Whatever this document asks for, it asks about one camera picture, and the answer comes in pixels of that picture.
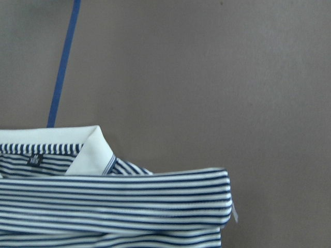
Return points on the striped polo shirt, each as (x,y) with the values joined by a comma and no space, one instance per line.
(64,187)

